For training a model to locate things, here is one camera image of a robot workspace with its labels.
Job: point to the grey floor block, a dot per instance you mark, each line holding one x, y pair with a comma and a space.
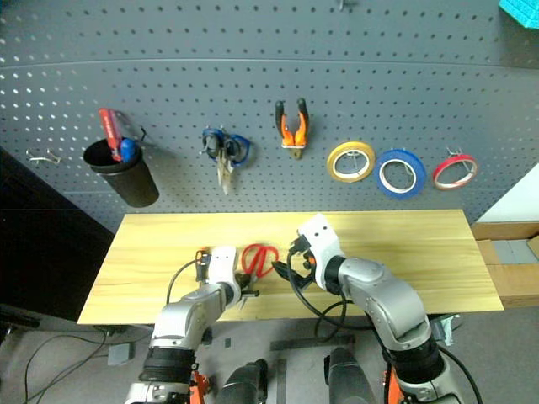
120, 354

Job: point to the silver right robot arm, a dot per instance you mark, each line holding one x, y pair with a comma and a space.
387, 303

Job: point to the blue tape roll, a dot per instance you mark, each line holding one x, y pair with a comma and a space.
400, 192

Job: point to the brown cardboard box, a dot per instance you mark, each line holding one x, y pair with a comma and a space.
513, 278

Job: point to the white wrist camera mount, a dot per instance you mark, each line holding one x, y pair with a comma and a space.
322, 244
222, 265

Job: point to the dark rounded shape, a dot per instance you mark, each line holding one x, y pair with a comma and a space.
246, 383

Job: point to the orange and black pliers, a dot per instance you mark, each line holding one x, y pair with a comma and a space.
295, 134

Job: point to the grey metal pegboard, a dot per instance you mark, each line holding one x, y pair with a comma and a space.
269, 76

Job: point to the red tape roll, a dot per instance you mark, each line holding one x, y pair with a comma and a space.
452, 160

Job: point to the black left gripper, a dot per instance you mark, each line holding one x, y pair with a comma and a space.
203, 269

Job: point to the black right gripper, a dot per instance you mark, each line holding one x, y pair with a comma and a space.
304, 266

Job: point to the metal hook under blue tape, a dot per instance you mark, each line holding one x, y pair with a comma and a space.
405, 162

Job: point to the black flat floor bar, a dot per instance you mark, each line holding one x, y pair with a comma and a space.
311, 341

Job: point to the black round cup holder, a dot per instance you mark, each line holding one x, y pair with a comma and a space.
126, 183

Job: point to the yellow tape roll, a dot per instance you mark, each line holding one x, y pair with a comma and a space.
334, 168

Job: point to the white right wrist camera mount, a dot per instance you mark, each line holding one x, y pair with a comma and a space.
322, 244

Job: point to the metal hook under yellow tape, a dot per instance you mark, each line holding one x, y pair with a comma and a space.
354, 159

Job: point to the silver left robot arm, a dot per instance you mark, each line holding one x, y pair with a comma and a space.
185, 315

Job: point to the bare metal pegboard hook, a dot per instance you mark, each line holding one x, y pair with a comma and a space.
42, 157

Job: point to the red utility knife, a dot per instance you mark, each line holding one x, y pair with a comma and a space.
110, 126

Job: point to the metal hook under red tape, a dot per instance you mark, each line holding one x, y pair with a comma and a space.
461, 159

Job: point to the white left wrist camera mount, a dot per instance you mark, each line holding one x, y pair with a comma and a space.
222, 265

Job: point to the teal grey table clamp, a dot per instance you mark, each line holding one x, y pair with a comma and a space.
444, 328

